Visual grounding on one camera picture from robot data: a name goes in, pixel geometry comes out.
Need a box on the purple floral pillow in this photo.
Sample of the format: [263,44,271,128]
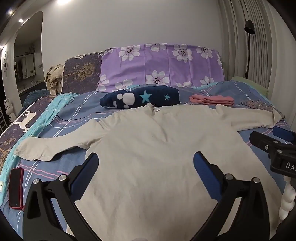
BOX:
[97,44,226,92]

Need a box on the green pillow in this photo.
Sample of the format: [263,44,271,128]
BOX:
[231,76,270,98]

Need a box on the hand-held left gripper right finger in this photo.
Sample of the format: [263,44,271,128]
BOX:
[193,152,271,241]

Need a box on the navy star print blanket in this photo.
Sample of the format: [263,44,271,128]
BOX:
[100,85,181,109]

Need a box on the folded pink garment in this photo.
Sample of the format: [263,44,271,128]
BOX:
[190,94,235,107]

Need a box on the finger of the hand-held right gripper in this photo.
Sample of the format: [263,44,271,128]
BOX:
[272,127,296,144]
[249,131,286,153]

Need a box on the floral patterned garment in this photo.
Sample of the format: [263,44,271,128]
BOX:
[241,99,285,120]

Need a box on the white wall decoration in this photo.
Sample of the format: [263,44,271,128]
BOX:
[1,50,10,77]

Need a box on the dark teal knit blanket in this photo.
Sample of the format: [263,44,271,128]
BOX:
[22,89,50,109]

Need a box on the beige clothes pile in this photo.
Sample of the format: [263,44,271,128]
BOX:
[44,65,65,95]

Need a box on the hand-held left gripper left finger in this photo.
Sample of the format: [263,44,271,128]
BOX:
[22,152,100,241]

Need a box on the white cat figurine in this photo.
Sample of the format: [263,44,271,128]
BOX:
[4,97,16,123]

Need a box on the black floor lamp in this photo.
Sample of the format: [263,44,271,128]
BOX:
[244,20,255,78]

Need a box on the beige long-sleeve shirt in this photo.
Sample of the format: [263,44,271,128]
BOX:
[14,103,286,241]

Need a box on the red smartphone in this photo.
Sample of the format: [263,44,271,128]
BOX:
[9,167,24,210]

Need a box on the dark tree print pillow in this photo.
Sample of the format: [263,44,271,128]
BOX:
[61,54,104,94]

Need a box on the person's right hand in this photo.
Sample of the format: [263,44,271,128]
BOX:
[279,177,296,220]

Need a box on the dark deer print quilt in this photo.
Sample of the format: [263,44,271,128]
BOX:
[0,95,60,167]

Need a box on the white pleated curtain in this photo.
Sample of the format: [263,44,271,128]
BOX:
[217,0,296,130]

